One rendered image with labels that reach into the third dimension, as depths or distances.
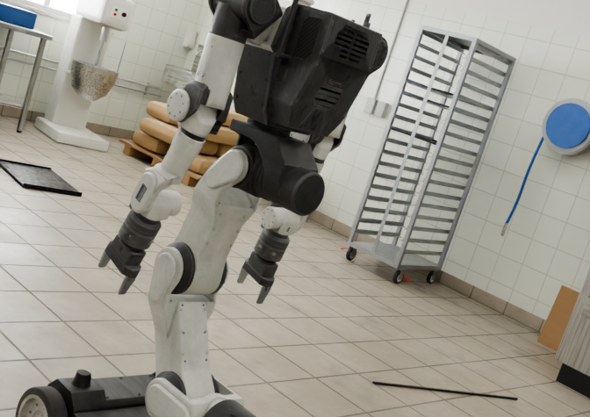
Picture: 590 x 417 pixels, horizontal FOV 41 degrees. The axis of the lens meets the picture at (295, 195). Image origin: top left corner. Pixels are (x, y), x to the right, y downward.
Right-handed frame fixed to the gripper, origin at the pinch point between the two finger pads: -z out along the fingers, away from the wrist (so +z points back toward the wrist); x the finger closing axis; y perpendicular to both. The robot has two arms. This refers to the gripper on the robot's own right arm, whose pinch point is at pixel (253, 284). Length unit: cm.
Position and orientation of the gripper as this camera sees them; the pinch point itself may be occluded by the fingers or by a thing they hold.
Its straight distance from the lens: 240.1
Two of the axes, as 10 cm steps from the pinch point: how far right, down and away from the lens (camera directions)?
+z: 4.1, -8.6, -3.0
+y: -7.0, -0.9, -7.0
